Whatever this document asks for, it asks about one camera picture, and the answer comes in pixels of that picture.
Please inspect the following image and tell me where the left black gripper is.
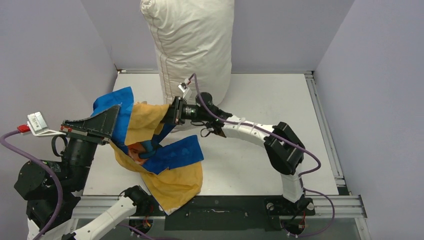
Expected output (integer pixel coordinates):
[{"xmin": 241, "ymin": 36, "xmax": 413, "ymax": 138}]
[{"xmin": 61, "ymin": 103, "xmax": 121, "ymax": 189}]

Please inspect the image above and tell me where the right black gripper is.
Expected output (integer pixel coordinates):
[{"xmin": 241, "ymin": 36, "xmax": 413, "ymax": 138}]
[{"xmin": 156, "ymin": 96, "xmax": 209, "ymax": 125}]

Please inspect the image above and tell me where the yellow and blue pillowcase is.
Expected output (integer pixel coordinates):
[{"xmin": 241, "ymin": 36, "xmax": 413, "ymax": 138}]
[{"xmin": 92, "ymin": 87, "xmax": 204, "ymax": 215}]

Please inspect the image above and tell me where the white pillow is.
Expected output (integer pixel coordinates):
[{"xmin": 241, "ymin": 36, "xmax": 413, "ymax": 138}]
[{"xmin": 140, "ymin": 0, "xmax": 235, "ymax": 105}]

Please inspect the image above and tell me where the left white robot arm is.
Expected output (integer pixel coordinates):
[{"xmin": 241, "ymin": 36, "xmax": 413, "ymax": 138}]
[{"xmin": 14, "ymin": 104, "xmax": 153, "ymax": 240}]

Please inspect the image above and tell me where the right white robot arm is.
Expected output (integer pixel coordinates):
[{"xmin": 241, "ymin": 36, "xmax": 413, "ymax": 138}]
[{"xmin": 161, "ymin": 92, "xmax": 315, "ymax": 214}]

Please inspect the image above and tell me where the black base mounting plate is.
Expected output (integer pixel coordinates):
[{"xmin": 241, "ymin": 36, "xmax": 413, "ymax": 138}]
[{"xmin": 136, "ymin": 195, "xmax": 316, "ymax": 232}]

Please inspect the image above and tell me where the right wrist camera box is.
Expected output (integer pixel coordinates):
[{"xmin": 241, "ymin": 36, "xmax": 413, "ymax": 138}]
[{"xmin": 178, "ymin": 82, "xmax": 192, "ymax": 101}]

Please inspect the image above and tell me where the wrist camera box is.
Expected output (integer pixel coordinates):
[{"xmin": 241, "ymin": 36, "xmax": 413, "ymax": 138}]
[
  {"xmin": 178, "ymin": 82, "xmax": 192, "ymax": 101},
  {"xmin": 27, "ymin": 112, "xmax": 65, "ymax": 137}
]

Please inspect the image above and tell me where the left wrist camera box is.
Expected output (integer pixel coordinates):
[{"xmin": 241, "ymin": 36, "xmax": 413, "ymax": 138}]
[{"xmin": 27, "ymin": 112, "xmax": 65, "ymax": 137}]

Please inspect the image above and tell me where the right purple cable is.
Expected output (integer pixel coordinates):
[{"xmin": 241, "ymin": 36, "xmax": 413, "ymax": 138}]
[{"xmin": 187, "ymin": 73, "xmax": 336, "ymax": 239}]

